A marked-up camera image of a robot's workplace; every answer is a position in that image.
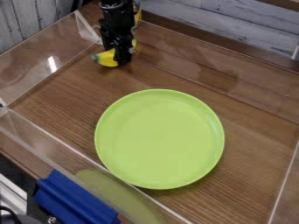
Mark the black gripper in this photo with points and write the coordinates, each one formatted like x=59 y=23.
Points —
x=116 y=26

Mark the yellow toy banana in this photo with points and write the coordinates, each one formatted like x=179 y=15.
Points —
x=105 y=58

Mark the green round plate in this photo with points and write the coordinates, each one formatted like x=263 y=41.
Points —
x=159 y=139

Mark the yellow labelled tin can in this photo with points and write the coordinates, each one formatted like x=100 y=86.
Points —
x=136 y=13

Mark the blue plastic clamp block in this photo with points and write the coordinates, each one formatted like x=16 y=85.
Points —
x=71 y=203

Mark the clear acrylic enclosure wall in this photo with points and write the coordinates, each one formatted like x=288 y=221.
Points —
x=55 y=92

